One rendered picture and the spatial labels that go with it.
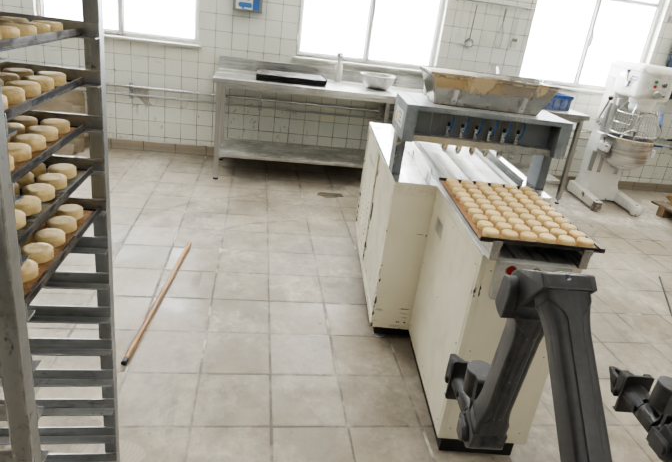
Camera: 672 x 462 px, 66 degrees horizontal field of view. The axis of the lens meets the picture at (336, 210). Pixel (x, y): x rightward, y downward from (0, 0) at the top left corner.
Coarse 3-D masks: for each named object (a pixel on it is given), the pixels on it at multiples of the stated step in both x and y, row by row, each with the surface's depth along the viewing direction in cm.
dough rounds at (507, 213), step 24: (456, 192) 198; (480, 192) 199; (504, 192) 202; (528, 192) 206; (480, 216) 173; (504, 216) 179; (528, 216) 179; (552, 216) 184; (528, 240) 161; (552, 240) 162; (576, 240) 168
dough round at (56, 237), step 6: (48, 228) 96; (54, 228) 96; (36, 234) 93; (42, 234) 94; (48, 234) 94; (54, 234) 94; (60, 234) 94; (36, 240) 92; (42, 240) 92; (48, 240) 92; (54, 240) 93; (60, 240) 94; (54, 246) 93
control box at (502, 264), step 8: (496, 264) 164; (504, 264) 162; (512, 264) 162; (520, 264) 162; (528, 264) 162; (536, 264) 162; (544, 264) 163; (552, 264) 164; (560, 264) 165; (568, 264) 165; (496, 272) 164; (504, 272) 163; (496, 280) 164; (496, 288) 165
